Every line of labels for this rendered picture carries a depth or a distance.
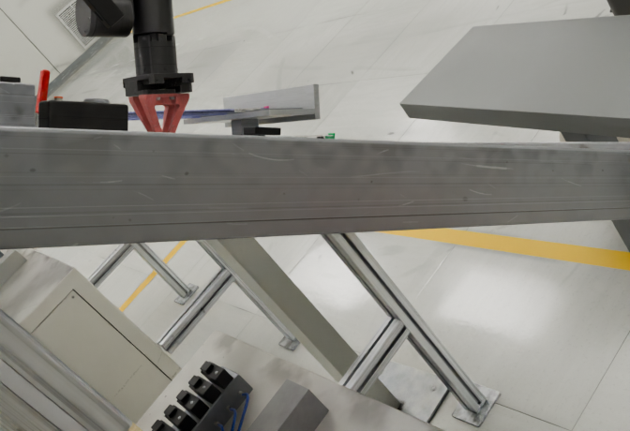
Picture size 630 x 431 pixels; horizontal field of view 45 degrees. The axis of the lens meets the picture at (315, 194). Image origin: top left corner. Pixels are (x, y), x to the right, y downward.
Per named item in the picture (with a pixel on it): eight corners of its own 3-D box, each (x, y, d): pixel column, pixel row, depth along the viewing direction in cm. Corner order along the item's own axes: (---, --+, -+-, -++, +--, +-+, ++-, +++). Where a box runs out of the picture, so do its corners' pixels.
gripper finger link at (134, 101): (151, 149, 101) (145, 78, 100) (131, 149, 107) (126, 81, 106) (198, 145, 105) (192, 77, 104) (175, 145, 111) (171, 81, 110)
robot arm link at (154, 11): (178, -11, 104) (160, -5, 108) (130, -14, 100) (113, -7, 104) (182, 40, 104) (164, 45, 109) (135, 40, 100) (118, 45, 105)
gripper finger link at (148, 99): (148, 149, 102) (142, 79, 101) (128, 149, 108) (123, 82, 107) (194, 145, 106) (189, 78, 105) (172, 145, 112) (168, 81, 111)
